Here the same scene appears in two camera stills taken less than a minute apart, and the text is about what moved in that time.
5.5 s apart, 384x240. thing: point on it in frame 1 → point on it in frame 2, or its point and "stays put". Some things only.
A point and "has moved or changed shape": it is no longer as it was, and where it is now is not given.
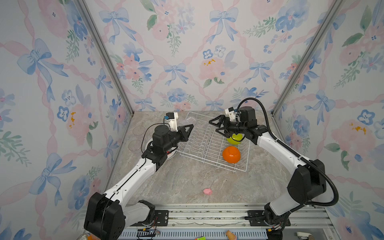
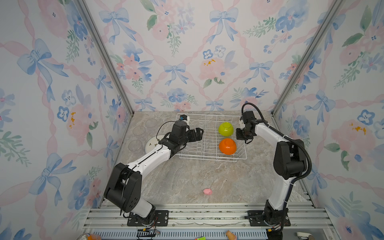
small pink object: x=207 y=191 stays put
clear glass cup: x=135 y=145 stays put
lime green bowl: x=237 y=137 has moved or changed shape
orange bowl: x=231 y=154 → x=227 y=146
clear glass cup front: x=188 y=120 → x=151 y=123
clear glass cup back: x=138 y=130 stays put
